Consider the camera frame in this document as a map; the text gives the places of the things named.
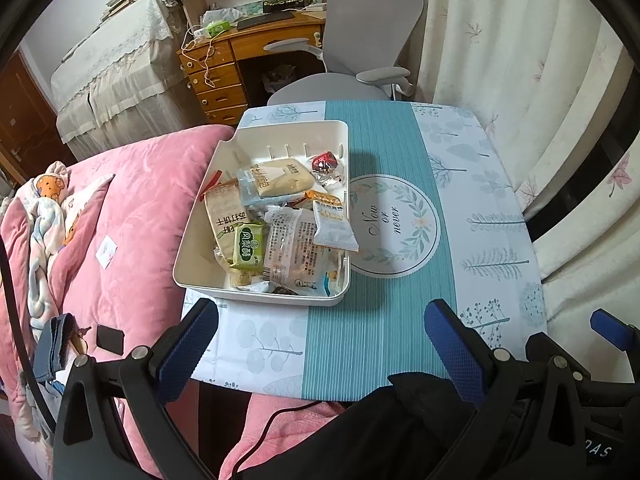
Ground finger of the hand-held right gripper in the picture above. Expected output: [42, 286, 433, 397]
[525, 331, 593, 386]
[589, 309, 640, 356]

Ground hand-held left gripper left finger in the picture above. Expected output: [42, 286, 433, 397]
[52, 298, 219, 480]

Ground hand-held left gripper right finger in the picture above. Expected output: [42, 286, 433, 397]
[424, 299, 588, 480]

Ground white plastic storage box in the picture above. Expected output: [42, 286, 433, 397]
[172, 119, 351, 307]

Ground yellow puff snack packet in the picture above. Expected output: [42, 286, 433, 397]
[227, 265, 266, 291]

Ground green pastry packet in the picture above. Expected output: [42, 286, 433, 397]
[231, 221, 271, 268]

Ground kraft paper cracker packet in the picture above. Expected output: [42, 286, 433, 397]
[202, 182, 251, 256]

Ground white printed snack packet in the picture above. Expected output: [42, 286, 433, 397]
[260, 205, 321, 286]

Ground orange white oat bar packet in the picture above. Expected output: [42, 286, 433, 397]
[306, 190, 360, 252]

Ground pale blue bread packet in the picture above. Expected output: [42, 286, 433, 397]
[235, 156, 317, 206]

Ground red candy packet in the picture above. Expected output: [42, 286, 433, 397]
[310, 151, 343, 181]

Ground small black card case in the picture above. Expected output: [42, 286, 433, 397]
[95, 325, 126, 356]

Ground teal white leaf-print tablecloth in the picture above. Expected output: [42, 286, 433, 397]
[180, 100, 548, 403]

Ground person's black pants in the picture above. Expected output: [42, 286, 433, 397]
[320, 372, 481, 480]

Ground person's pink garment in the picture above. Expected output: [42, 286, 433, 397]
[220, 392, 351, 480]

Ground white fabric label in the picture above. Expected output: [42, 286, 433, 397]
[96, 237, 120, 266]

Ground blue denim pouch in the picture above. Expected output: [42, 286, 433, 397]
[32, 312, 81, 383]

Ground pink blanket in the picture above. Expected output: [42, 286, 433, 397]
[0, 125, 236, 480]

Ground cartoon print quilt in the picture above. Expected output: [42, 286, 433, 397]
[0, 160, 116, 341]

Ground wooden desk with drawers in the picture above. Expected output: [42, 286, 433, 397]
[177, 10, 331, 126]

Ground cream floral curtain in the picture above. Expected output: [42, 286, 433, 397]
[400, 0, 640, 396]

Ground brown wooden door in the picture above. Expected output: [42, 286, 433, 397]
[0, 50, 58, 186]

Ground white lace cover cloth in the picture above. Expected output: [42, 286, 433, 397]
[50, 0, 188, 158]

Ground grey office chair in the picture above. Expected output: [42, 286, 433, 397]
[262, 0, 426, 108]

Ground dark keyboard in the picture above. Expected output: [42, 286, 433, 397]
[235, 12, 296, 31]

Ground stack of books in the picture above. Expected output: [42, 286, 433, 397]
[102, 0, 138, 21]

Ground black box with gold print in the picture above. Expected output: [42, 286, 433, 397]
[262, 0, 321, 13]

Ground black cable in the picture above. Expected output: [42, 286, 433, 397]
[227, 400, 326, 480]
[0, 235, 56, 436]

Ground white charger cable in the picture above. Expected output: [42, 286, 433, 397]
[180, 25, 218, 88]

